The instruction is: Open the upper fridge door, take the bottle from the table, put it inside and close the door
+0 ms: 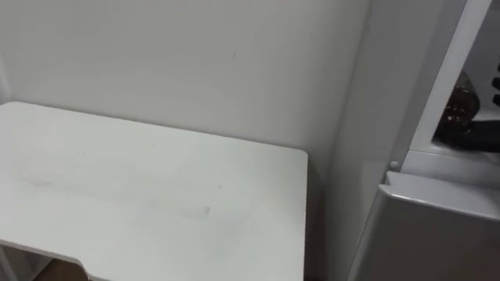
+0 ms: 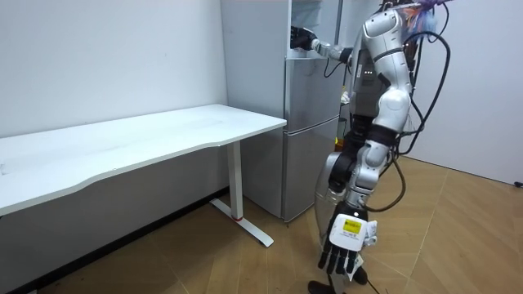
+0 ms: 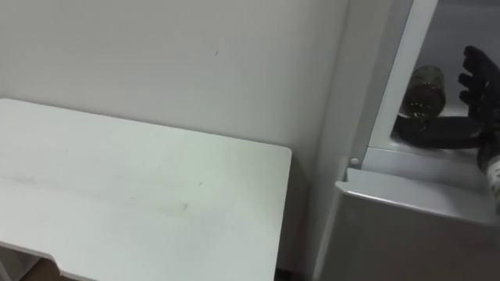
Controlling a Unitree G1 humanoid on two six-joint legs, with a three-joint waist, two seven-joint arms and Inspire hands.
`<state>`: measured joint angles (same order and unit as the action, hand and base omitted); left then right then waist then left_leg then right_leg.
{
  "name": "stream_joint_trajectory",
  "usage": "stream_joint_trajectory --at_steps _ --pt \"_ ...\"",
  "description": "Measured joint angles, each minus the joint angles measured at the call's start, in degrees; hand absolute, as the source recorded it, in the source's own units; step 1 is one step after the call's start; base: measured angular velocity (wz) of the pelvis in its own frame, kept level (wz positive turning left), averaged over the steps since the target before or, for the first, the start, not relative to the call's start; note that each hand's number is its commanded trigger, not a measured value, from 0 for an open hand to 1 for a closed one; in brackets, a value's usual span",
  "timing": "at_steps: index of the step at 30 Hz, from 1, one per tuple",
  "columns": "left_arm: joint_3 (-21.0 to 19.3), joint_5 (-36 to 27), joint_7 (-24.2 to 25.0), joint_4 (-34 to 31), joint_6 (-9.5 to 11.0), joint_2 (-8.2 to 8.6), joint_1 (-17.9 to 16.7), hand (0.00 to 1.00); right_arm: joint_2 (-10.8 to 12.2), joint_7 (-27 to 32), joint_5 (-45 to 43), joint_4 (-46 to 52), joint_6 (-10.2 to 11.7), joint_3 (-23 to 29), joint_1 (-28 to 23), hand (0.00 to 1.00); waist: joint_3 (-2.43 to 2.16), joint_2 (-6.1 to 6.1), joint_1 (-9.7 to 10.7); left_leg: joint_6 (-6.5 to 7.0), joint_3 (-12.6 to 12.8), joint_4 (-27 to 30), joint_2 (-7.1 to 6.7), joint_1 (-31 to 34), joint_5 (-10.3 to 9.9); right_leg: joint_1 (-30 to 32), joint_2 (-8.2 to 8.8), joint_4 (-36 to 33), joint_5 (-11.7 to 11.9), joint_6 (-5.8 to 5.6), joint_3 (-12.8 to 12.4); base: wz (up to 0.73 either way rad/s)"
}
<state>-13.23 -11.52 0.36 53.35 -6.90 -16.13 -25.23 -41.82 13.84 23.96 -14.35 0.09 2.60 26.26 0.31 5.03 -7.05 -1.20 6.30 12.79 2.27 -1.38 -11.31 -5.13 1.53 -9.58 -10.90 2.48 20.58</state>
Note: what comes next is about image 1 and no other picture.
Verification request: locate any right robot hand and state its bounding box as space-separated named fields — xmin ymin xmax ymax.
xmin=460 ymin=64 xmax=500 ymax=152

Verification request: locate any dark brown food bag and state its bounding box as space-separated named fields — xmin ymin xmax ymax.
xmin=433 ymin=71 xmax=481 ymax=144

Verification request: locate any grey fridge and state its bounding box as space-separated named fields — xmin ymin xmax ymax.
xmin=326 ymin=0 xmax=500 ymax=281

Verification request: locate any white desk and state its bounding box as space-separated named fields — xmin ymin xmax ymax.
xmin=0 ymin=101 xmax=309 ymax=281

